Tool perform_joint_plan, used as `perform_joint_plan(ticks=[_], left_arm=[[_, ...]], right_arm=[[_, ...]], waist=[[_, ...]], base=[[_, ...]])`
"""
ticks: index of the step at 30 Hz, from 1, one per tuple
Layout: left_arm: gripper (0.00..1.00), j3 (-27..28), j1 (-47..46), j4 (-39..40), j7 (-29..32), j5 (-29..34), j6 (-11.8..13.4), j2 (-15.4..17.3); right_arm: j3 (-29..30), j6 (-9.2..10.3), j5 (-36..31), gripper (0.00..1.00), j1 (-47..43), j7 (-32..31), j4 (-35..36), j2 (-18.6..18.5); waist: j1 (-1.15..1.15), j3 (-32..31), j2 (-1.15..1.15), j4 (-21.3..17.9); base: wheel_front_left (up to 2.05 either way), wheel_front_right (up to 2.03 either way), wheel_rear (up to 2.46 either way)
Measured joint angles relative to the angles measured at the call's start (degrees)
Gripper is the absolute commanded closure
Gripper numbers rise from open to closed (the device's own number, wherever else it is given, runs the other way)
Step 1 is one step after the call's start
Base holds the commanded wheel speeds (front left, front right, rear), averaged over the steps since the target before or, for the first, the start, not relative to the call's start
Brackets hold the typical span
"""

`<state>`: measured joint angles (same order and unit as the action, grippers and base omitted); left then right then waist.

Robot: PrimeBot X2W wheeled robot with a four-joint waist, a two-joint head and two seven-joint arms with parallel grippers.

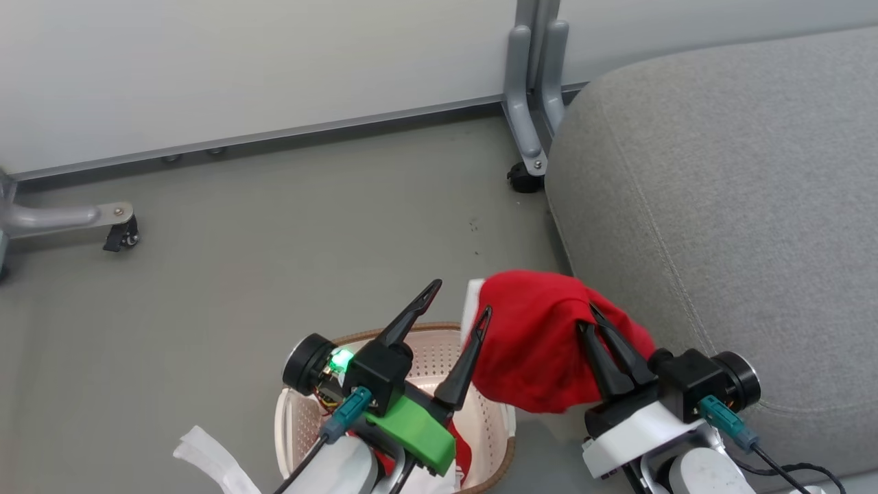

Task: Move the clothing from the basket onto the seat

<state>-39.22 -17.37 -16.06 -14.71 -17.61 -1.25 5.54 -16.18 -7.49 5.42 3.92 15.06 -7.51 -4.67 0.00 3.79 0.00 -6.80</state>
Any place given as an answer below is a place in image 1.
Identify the grey partition bottom rail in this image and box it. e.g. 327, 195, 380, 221
12, 82, 591, 183

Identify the cream perforated laundry basket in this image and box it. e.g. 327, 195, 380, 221
274, 321, 517, 494

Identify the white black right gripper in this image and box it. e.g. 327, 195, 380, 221
578, 303, 763, 481

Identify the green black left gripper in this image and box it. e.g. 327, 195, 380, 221
283, 279, 493, 475

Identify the black cable teal connector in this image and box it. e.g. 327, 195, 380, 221
274, 386, 375, 494
698, 395, 849, 494

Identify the grey fabric sofa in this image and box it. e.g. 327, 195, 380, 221
545, 26, 878, 492

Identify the grey curved partition leg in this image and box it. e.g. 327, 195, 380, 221
0, 168, 135, 282

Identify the black caster wheel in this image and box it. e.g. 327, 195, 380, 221
103, 214, 141, 253
507, 162, 547, 195

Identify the grey upright partition leg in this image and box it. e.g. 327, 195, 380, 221
503, 0, 571, 178

